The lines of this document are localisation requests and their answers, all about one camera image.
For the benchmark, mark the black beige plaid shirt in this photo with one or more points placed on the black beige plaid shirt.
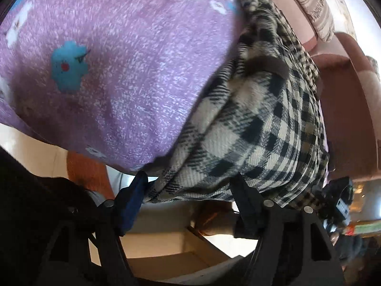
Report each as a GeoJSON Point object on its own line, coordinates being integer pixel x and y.
{"type": "Point", "coordinates": [238, 131]}

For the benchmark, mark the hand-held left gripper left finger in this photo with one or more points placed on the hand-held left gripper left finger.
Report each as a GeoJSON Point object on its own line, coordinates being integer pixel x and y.
{"type": "Point", "coordinates": [134, 198]}

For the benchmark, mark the pink sofa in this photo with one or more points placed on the pink sofa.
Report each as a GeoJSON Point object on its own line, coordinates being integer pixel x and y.
{"type": "Point", "coordinates": [345, 110]}

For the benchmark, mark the striped beige pillow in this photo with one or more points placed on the striped beige pillow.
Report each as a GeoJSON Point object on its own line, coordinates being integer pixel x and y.
{"type": "Point", "coordinates": [312, 3]}

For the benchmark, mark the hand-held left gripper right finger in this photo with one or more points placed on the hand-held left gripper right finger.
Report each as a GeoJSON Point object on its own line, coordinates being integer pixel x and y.
{"type": "Point", "coordinates": [244, 198]}

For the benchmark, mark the purple printed blanket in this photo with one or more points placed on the purple printed blanket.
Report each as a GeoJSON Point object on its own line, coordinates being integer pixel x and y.
{"type": "Point", "coordinates": [119, 65]}

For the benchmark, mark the orange cloth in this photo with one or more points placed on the orange cloth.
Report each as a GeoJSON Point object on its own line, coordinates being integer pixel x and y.
{"type": "Point", "coordinates": [84, 171]}

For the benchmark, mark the cardboard box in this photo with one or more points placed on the cardboard box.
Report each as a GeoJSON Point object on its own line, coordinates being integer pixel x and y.
{"type": "Point", "coordinates": [166, 250]}

